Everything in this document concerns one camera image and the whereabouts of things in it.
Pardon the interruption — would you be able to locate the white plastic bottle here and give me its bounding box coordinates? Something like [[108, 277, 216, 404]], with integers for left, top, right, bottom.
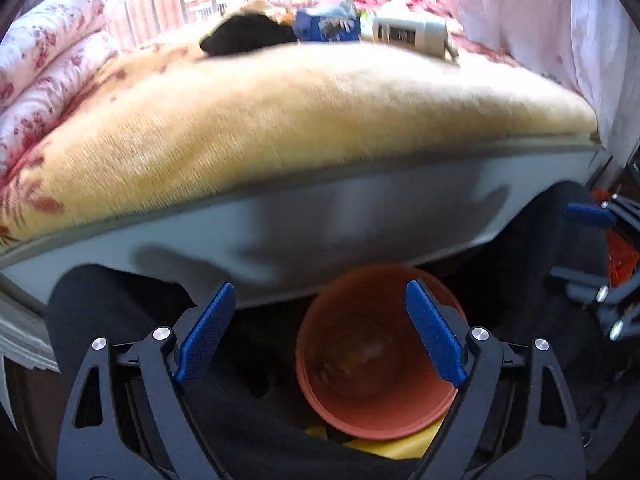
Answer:
[[372, 13, 459, 60]]

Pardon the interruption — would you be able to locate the black sock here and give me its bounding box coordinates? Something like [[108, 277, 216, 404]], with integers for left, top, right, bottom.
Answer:
[[200, 13, 298, 56]]

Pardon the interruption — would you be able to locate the orange plastic trash bucket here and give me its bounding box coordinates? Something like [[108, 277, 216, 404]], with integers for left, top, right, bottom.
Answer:
[[295, 263, 460, 441]]

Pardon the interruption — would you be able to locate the red plastic bag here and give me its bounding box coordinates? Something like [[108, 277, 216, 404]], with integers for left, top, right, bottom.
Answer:
[[592, 190, 639, 287]]

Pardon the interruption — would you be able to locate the yellow bag under bucket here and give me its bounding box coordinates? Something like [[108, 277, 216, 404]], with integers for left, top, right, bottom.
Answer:
[[304, 416, 446, 462]]

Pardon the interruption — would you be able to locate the white sheer right curtain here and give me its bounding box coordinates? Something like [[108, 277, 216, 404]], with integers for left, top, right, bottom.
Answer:
[[445, 0, 639, 164]]

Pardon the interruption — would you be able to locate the yellow floral plush blanket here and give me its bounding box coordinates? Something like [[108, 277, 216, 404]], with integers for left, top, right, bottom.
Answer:
[[1, 32, 597, 252]]

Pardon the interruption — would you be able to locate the blue cardboard box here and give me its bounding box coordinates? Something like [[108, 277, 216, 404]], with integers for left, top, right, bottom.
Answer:
[[292, 0, 361, 42]]

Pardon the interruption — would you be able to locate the folded pink floral quilt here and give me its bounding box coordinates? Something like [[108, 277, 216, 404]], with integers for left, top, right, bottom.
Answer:
[[1, 0, 117, 176]]

